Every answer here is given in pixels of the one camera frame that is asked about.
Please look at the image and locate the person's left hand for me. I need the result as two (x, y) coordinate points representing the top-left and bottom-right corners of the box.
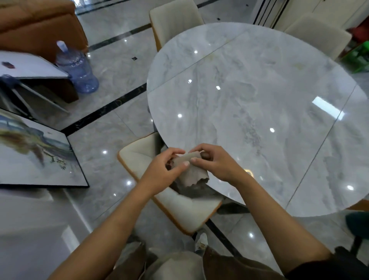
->
(138, 147), (191, 197)

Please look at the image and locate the red plastic stool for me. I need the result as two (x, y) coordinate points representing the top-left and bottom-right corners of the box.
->
(352, 24), (369, 44)

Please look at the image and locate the green plastic stool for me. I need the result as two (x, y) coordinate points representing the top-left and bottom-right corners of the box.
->
(340, 40), (369, 73)

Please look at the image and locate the black framed abstract painting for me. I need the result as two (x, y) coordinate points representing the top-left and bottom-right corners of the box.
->
(0, 108), (90, 190)

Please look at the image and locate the person's right hand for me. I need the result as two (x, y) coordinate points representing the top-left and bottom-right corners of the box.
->
(189, 143), (248, 187)

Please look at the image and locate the person's left forearm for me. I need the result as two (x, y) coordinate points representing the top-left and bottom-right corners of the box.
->
(47, 183), (155, 280)

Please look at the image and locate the person's black shirt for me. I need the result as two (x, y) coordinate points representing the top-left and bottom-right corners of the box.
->
(285, 247), (369, 280)

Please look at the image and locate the person's cream top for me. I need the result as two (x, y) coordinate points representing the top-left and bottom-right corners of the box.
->
(143, 251), (207, 280)

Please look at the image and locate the blue water jug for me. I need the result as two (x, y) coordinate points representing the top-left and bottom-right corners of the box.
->
(55, 40), (100, 95)

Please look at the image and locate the orange sofa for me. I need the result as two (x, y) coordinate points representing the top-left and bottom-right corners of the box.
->
(0, 0), (89, 104)

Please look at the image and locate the grey marble dining table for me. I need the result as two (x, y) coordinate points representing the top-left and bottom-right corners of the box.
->
(146, 22), (369, 218)

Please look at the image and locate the person's white shoe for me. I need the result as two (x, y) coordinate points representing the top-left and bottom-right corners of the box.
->
(194, 232), (209, 250)

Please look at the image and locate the grey cleaning cloth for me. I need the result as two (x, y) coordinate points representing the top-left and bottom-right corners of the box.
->
(166, 151), (210, 190)

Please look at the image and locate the person's brown vest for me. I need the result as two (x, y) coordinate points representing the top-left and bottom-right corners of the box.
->
(105, 241), (286, 280)

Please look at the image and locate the person's right forearm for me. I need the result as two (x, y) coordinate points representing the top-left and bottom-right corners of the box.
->
(235, 176), (332, 275)

